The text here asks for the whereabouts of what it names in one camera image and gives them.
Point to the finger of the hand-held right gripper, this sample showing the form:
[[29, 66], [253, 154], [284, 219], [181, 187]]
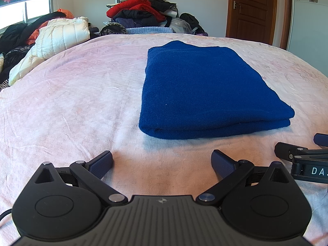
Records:
[[321, 139], [287, 150]]

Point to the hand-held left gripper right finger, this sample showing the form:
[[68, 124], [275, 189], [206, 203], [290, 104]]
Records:
[[224, 165]]

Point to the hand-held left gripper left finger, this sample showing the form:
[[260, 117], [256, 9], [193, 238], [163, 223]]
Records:
[[100, 164]]

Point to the blue towel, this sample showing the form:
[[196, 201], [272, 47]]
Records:
[[205, 87]]

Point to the pile of dark clothes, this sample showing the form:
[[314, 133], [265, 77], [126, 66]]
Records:
[[143, 18]]

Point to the pink bed blanket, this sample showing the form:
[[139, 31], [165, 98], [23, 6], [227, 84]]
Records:
[[76, 94]]

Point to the white puffer jacket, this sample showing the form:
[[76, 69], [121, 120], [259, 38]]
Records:
[[61, 34]]

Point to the leopard print garment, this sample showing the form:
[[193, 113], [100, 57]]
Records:
[[112, 28]]

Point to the dark patterned garment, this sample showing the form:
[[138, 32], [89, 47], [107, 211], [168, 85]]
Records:
[[15, 56]]

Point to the brown wooden door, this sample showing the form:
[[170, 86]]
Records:
[[256, 10]]

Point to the light blue knit blanket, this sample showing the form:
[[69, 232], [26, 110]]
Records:
[[151, 30]]

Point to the orange garment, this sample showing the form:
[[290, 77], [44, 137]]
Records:
[[34, 35]]

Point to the clear plastic bag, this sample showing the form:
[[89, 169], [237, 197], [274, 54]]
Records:
[[179, 25]]

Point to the black garment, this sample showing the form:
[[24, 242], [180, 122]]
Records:
[[15, 34]]

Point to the red garment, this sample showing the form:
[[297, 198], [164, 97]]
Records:
[[133, 5]]

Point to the window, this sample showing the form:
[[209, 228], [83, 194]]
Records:
[[35, 11]]

